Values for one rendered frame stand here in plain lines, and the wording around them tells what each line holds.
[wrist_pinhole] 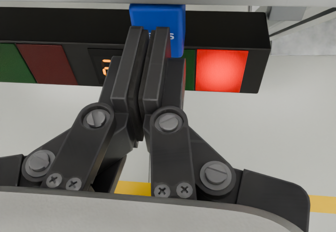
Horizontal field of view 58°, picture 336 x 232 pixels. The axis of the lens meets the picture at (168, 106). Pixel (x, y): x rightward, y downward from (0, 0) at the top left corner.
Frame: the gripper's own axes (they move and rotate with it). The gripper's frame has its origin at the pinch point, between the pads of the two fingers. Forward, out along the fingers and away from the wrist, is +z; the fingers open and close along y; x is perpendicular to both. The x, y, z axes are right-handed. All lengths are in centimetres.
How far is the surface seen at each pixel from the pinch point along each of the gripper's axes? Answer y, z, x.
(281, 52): 23, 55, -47
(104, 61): -3.8, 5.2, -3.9
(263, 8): 10.0, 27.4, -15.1
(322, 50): 34, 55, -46
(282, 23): 10.4, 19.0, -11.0
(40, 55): -7.9, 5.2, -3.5
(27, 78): -9.7, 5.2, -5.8
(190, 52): 1.5, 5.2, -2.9
